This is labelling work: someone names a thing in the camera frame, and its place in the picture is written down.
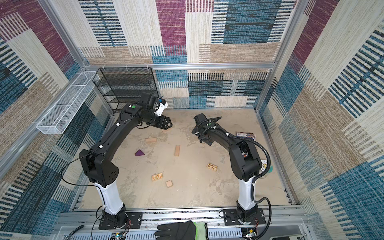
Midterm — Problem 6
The dotted wood block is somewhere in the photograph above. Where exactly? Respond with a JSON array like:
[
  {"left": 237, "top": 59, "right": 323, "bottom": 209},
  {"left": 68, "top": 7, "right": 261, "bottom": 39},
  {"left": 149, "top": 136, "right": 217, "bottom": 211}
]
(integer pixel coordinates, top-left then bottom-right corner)
[
  {"left": 207, "top": 163, "right": 218, "bottom": 172},
  {"left": 151, "top": 173, "right": 163, "bottom": 181}
]

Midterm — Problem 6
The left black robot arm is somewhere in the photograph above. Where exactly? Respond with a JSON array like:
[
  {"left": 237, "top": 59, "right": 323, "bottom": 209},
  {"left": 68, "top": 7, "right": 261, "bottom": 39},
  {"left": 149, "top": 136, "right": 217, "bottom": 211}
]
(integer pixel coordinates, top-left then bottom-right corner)
[{"left": 79, "top": 99, "right": 172, "bottom": 229}]

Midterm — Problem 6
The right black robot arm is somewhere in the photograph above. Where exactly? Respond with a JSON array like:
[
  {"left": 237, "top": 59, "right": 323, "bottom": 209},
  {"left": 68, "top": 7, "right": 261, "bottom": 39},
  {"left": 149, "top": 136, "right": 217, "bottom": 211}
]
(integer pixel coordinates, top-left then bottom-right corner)
[{"left": 192, "top": 114, "right": 271, "bottom": 224}]

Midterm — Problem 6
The purple triangular block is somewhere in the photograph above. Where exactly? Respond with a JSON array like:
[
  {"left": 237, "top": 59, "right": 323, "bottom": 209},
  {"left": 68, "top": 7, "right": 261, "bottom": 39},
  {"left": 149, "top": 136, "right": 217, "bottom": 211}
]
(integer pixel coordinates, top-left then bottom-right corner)
[{"left": 135, "top": 150, "right": 145, "bottom": 157}]

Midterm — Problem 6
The dotted wood block front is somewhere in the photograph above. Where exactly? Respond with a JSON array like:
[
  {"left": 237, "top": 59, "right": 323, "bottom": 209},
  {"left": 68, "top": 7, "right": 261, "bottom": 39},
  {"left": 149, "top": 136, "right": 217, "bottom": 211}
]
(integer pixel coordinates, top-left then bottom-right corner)
[{"left": 151, "top": 173, "right": 163, "bottom": 181}]

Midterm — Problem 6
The small square wood block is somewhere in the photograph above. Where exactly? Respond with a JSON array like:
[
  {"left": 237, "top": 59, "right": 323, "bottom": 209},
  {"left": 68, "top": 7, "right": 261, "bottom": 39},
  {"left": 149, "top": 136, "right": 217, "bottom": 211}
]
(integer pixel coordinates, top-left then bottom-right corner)
[{"left": 166, "top": 180, "right": 173, "bottom": 188}]

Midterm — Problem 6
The blue printed package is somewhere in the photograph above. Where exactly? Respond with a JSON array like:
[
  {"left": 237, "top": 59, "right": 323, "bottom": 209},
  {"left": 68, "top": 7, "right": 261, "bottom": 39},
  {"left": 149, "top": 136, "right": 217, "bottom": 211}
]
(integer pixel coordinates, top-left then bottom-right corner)
[{"left": 236, "top": 132, "right": 256, "bottom": 141}]

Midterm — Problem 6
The round tape tin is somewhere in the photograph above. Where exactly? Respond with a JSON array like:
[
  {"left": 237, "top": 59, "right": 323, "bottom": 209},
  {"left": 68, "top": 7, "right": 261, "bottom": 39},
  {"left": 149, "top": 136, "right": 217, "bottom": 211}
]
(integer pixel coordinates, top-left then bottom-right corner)
[{"left": 260, "top": 160, "right": 273, "bottom": 174}]

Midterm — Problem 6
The black and green glove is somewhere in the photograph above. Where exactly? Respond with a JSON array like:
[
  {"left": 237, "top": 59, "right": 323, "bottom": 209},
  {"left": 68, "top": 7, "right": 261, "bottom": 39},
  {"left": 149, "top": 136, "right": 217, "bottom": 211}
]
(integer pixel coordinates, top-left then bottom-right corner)
[{"left": 154, "top": 221, "right": 209, "bottom": 240}]

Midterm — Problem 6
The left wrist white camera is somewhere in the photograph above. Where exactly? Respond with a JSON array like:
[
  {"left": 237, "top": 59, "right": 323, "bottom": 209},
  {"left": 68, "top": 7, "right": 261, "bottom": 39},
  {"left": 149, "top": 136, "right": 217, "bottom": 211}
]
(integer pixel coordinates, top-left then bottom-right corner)
[{"left": 155, "top": 99, "right": 168, "bottom": 117}]

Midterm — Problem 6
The black wire shelf rack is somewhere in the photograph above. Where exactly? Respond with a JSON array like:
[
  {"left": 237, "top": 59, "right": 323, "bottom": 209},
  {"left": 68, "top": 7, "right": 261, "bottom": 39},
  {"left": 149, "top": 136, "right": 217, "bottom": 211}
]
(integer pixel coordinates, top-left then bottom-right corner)
[{"left": 93, "top": 67, "right": 160, "bottom": 113}]

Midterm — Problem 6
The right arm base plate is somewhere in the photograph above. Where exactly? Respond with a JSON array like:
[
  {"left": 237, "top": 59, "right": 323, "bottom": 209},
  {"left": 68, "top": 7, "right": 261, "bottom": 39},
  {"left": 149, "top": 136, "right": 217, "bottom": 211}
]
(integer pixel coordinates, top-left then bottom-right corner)
[{"left": 222, "top": 208, "right": 267, "bottom": 226}]

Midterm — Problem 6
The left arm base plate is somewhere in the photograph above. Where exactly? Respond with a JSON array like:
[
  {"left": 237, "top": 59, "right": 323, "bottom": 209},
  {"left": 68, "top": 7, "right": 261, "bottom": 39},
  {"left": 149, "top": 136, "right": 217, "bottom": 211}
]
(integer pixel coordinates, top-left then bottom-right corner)
[{"left": 98, "top": 212, "right": 143, "bottom": 230}]

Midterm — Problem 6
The white wire mesh basket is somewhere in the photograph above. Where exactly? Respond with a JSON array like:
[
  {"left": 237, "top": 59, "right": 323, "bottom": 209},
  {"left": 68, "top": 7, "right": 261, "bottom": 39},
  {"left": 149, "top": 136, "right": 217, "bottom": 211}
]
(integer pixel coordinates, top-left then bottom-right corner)
[{"left": 37, "top": 72, "right": 96, "bottom": 135}]

